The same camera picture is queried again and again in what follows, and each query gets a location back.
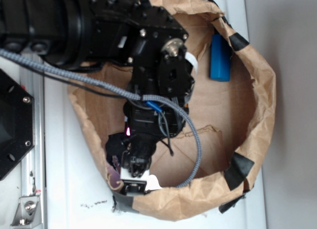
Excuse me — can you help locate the blue rectangular block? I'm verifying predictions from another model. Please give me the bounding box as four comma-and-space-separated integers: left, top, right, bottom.
210, 34, 231, 82

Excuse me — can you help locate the metal corner bracket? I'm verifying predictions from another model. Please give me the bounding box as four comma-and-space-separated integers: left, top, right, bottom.
10, 196, 42, 229

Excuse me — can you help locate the grey braided cable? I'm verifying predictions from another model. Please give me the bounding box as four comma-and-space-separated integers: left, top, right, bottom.
0, 48, 204, 189

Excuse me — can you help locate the aluminium frame rail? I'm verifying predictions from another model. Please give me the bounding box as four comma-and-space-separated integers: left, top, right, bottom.
9, 67, 47, 229

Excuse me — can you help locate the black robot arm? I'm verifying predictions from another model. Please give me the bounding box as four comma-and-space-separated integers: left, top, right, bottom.
0, 0, 195, 194

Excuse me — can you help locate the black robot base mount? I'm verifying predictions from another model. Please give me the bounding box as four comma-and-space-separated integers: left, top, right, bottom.
0, 70, 34, 180

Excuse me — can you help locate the brown paper bag bin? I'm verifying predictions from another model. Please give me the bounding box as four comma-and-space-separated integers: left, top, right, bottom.
68, 0, 276, 221

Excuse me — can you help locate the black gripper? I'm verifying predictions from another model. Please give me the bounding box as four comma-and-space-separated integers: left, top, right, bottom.
105, 101, 185, 195

